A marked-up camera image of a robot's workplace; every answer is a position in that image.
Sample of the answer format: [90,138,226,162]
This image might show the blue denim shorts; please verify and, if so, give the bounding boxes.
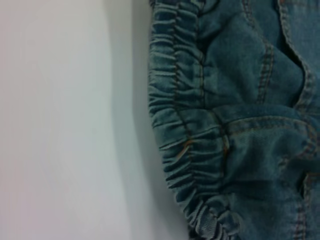
[147,0,320,240]

